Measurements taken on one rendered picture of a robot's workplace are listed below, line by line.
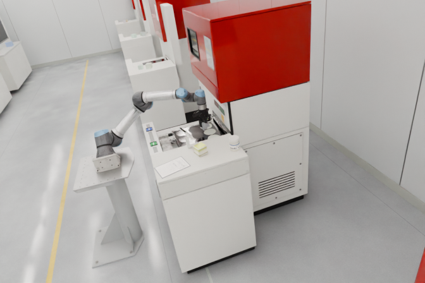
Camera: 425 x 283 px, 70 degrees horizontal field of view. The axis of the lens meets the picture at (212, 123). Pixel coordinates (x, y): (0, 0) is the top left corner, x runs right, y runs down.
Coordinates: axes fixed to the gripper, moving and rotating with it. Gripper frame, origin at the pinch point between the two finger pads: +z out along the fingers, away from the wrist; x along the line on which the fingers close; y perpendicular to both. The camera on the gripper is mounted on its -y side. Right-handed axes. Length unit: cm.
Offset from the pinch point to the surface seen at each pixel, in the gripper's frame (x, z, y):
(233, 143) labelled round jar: -28, -12, 44
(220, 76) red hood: -8, -52, 27
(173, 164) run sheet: -56, -6, 12
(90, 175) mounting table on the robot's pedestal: -76, 9, -57
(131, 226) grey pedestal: -64, 71, -46
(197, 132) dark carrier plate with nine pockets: -5.0, 1.4, -3.2
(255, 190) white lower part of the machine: 7, 59, 40
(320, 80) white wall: 169, 17, 54
